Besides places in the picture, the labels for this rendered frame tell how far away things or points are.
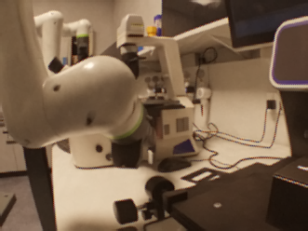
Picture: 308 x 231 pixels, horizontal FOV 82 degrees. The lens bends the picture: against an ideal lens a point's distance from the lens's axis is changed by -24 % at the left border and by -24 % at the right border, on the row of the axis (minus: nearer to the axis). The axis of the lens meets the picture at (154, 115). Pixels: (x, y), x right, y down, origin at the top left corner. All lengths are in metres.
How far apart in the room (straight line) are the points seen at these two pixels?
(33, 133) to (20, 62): 0.11
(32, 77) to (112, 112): 0.14
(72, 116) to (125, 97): 0.07
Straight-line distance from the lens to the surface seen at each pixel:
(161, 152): 0.79
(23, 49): 0.35
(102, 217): 0.46
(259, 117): 1.05
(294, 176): 0.22
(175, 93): 0.89
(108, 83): 0.27
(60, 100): 0.29
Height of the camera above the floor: 0.99
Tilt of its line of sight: 6 degrees down
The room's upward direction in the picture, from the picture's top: 3 degrees counter-clockwise
